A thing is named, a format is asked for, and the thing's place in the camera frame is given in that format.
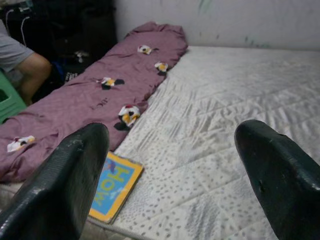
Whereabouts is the white charging cable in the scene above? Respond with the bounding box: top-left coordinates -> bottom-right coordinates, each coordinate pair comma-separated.
5,9 -> 15,35
20,15 -> 31,48

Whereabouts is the purple blanket with cartoon print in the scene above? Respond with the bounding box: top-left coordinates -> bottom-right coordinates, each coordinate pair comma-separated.
0,21 -> 189,183

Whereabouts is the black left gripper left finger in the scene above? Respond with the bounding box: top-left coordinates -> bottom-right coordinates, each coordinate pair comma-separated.
0,122 -> 110,240

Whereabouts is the blue yellow children's book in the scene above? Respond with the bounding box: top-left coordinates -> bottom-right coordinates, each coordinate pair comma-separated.
88,150 -> 145,225

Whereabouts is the person in grey shorts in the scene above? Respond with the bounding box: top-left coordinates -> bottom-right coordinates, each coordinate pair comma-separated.
0,18 -> 53,106

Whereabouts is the black bedside cabinet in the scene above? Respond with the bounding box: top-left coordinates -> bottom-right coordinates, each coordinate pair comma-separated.
0,0 -> 118,76

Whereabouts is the white quilted mattress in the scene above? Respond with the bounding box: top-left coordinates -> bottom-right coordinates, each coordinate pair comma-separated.
0,44 -> 320,240

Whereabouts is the green plastic stool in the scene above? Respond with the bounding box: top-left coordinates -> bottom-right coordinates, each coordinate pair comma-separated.
0,69 -> 28,125

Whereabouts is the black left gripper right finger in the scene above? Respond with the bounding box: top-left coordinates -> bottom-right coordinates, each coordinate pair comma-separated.
234,119 -> 320,240

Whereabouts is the black bag with white print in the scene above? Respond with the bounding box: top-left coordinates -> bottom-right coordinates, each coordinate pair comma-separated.
49,49 -> 101,88

